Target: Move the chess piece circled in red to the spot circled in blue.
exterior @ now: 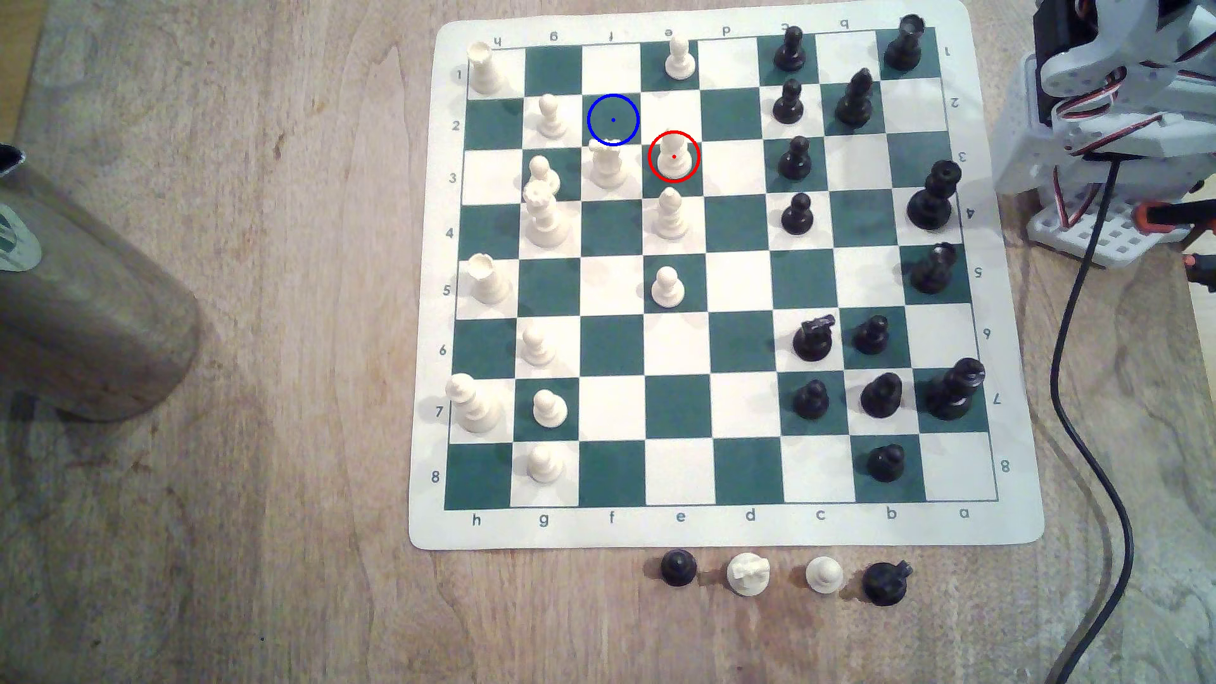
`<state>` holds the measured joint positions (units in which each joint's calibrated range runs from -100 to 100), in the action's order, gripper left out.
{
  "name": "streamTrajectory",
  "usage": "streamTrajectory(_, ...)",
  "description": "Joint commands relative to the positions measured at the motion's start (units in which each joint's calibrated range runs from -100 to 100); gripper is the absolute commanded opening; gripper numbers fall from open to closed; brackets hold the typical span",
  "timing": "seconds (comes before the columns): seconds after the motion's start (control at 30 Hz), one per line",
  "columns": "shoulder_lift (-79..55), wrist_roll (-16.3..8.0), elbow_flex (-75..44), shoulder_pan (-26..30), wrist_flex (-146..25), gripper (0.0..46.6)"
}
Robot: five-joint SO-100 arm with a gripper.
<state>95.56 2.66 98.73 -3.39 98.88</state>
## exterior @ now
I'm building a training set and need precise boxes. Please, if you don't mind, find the white chess knight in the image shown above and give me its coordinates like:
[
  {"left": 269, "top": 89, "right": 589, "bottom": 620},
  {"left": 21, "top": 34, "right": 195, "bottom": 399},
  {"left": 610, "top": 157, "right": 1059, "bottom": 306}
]
[
  {"left": 589, "top": 141, "right": 628, "bottom": 189},
  {"left": 726, "top": 552, "right": 771, "bottom": 598}
]

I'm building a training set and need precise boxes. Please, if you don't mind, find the white chess queen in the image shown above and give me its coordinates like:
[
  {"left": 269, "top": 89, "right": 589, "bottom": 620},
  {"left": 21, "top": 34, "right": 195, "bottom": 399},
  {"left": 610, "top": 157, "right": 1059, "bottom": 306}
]
[{"left": 522, "top": 180, "right": 573, "bottom": 250}]

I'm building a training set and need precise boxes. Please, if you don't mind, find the white pawn e4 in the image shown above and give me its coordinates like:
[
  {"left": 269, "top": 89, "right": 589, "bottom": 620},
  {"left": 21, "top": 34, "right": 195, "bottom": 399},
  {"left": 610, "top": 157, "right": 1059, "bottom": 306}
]
[{"left": 652, "top": 187, "right": 692, "bottom": 241}]

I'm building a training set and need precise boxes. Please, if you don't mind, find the black chess knight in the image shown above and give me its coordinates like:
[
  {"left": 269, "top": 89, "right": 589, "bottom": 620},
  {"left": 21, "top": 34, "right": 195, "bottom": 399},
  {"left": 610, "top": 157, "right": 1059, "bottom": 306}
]
[
  {"left": 792, "top": 313, "right": 837, "bottom": 363},
  {"left": 863, "top": 560, "right": 914, "bottom": 607}
]

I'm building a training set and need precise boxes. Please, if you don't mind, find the metal cylinder cup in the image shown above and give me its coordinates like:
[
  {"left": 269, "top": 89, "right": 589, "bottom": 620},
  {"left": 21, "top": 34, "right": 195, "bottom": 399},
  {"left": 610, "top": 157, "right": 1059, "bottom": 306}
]
[{"left": 0, "top": 142, "right": 205, "bottom": 424}]

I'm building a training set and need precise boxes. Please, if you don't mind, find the black chess rook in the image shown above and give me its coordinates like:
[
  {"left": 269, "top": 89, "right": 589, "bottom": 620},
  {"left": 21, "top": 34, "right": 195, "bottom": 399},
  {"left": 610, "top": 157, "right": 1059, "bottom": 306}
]
[
  {"left": 883, "top": 13, "right": 927, "bottom": 73},
  {"left": 910, "top": 242, "right": 958, "bottom": 296}
]

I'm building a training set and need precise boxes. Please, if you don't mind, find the white chess rook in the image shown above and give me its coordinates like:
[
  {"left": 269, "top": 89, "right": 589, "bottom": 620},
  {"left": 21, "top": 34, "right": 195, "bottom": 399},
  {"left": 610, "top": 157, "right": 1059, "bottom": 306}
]
[
  {"left": 468, "top": 41, "right": 505, "bottom": 96},
  {"left": 468, "top": 253, "right": 512, "bottom": 306}
]

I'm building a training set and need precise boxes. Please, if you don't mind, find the black chess queen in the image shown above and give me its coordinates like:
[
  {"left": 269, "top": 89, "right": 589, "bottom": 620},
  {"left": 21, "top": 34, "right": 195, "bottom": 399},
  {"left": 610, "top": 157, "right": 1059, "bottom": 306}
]
[{"left": 906, "top": 160, "right": 963, "bottom": 232}]

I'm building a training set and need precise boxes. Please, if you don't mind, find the black chess bishop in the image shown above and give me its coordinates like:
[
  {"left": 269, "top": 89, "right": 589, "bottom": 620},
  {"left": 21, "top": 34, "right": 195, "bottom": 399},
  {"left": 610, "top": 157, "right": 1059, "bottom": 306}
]
[
  {"left": 834, "top": 67, "right": 875, "bottom": 130},
  {"left": 859, "top": 371, "right": 904, "bottom": 420}
]

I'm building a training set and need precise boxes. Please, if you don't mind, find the green white chess mat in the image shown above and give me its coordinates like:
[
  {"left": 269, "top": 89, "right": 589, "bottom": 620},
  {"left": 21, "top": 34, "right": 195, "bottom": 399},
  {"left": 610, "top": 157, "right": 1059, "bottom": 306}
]
[{"left": 408, "top": 0, "right": 1046, "bottom": 550}]

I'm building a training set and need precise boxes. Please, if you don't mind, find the black cable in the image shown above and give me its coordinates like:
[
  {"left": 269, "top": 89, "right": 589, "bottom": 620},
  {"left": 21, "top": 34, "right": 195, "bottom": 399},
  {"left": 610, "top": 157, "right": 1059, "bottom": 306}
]
[{"left": 1045, "top": 156, "right": 1137, "bottom": 684}]

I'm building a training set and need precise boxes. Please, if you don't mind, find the black chess king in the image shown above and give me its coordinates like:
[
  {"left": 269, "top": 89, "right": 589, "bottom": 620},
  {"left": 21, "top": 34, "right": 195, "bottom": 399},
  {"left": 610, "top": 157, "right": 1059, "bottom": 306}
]
[{"left": 924, "top": 357, "right": 986, "bottom": 422}]

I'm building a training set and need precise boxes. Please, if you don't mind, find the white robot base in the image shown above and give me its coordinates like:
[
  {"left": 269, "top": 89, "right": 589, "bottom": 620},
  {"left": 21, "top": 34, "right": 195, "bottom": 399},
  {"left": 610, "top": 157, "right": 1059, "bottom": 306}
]
[{"left": 992, "top": 52, "right": 1216, "bottom": 272}]

